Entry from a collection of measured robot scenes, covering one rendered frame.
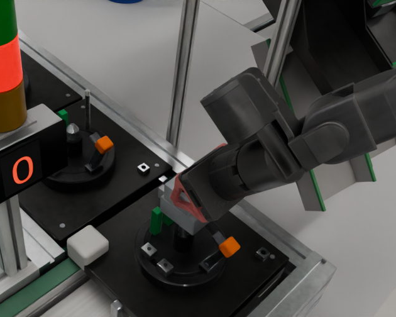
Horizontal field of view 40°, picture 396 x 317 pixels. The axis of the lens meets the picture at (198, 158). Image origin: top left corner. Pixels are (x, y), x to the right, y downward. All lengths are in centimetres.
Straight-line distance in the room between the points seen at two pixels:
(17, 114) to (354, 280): 67
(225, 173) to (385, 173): 67
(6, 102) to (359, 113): 34
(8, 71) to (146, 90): 78
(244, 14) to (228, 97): 109
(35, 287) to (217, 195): 32
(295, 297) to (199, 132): 49
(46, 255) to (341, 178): 50
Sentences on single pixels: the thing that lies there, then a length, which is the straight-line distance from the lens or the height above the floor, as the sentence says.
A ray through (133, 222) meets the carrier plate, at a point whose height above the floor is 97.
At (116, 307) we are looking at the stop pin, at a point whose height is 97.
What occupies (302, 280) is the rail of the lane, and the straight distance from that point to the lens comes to 88.
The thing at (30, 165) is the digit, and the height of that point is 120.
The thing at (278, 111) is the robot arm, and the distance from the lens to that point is 56.
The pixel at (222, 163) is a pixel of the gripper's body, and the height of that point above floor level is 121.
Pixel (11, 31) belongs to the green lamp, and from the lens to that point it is 53.
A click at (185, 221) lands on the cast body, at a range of 74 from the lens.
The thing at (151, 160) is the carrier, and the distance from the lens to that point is 96.
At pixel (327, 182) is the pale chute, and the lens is 95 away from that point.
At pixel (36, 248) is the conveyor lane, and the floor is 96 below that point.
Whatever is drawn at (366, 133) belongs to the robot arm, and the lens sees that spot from 55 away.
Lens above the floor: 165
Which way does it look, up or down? 44 degrees down
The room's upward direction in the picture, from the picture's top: 10 degrees clockwise
